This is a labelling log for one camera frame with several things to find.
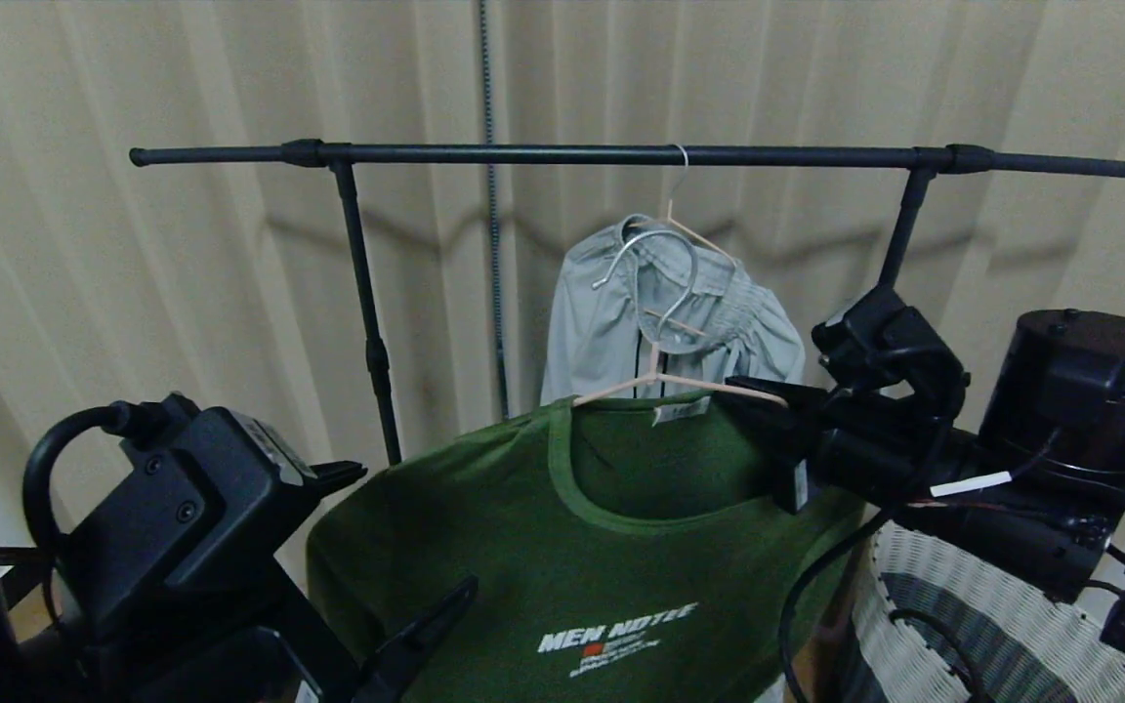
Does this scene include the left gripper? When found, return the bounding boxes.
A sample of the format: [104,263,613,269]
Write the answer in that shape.
[123,459,479,703]

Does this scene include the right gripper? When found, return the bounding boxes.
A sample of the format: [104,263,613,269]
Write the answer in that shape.
[772,415,1110,601]

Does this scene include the green garment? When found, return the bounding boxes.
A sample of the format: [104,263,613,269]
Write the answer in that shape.
[307,391,866,703]

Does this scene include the pale grey shorts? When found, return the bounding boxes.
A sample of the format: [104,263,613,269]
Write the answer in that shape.
[540,215,806,406]

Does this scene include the pink clothes hanger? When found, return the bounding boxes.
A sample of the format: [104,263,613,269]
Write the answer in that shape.
[626,145,739,341]
[572,227,790,409]

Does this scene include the white laundry basket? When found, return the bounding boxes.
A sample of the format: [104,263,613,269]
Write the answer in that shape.
[836,522,1125,703]

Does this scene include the black clothes rack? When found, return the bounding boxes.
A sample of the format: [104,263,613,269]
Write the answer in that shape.
[128,140,1125,468]

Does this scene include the beige curtain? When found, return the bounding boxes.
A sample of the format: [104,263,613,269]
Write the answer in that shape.
[0,0,1125,626]

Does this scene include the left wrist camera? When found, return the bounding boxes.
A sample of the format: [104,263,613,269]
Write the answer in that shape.
[64,393,324,631]

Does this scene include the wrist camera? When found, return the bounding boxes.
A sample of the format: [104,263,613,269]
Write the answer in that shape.
[812,285,971,431]
[64,393,324,631]

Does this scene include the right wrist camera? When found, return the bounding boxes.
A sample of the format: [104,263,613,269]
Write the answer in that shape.
[812,285,971,431]

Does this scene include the grey beaded curtain cord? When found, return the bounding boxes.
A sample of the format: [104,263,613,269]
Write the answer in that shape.
[477,0,512,421]

